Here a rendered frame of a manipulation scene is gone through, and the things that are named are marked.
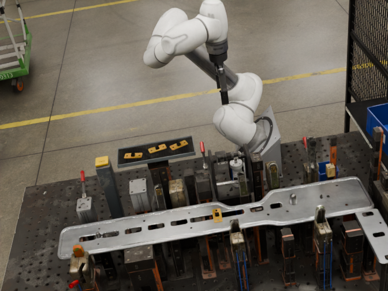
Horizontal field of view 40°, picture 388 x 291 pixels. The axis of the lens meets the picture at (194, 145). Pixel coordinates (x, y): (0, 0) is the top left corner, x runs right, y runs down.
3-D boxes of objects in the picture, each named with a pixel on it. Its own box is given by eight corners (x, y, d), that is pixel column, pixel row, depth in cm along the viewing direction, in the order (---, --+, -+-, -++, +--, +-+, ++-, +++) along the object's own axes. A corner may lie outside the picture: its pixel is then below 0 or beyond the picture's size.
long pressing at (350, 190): (56, 265, 225) (55, 263, 224) (61, 228, 243) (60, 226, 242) (377, 209, 226) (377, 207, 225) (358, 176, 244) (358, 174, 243)
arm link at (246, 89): (239, 117, 306) (252, 85, 313) (260, 117, 294) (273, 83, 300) (142, 39, 262) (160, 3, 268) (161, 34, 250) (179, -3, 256)
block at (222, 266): (220, 270, 248) (213, 226, 231) (216, 249, 259) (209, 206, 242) (231, 268, 248) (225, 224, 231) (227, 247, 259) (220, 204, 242)
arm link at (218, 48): (206, 44, 209) (208, 58, 212) (228, 40, 209) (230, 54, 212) (203, 34, 216) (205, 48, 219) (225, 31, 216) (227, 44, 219)
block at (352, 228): (343, 283, 233) (345, 239, 216) (335, 264, 242) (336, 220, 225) (364, 280, 233) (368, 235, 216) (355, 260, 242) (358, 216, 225)
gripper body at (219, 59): (206, 47, 219) (209, 67, 224) (209, 56, 212) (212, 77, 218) (224, 44, 219) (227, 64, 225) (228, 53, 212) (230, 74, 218)
